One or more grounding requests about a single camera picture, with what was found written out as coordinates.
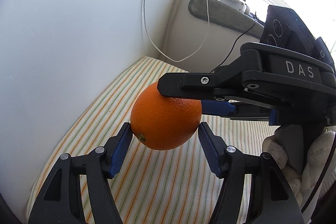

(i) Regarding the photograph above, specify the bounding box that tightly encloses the smooth oval orange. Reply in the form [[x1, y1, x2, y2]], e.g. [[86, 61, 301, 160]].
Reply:
[[130, 83, 202, 151]]

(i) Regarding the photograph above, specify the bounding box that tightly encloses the white gloved right hand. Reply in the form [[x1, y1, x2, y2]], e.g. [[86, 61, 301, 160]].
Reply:
[[262, 125, 335, 207]]

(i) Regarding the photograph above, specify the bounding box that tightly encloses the grey windowsill mat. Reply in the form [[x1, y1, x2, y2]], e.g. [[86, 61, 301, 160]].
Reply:
[[188, 0, 264, 39]]

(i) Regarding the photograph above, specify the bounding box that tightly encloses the striped tablecloth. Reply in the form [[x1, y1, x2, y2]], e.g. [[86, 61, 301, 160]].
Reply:
[[26, 56, 292, 224]]

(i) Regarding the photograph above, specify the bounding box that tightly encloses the black cable left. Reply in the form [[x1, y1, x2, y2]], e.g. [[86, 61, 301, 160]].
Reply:
[[209, 20, 258, 73]]

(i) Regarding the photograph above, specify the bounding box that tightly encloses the white cable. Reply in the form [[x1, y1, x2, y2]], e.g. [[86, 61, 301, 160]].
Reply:
[[141, 0, 211, 63]]

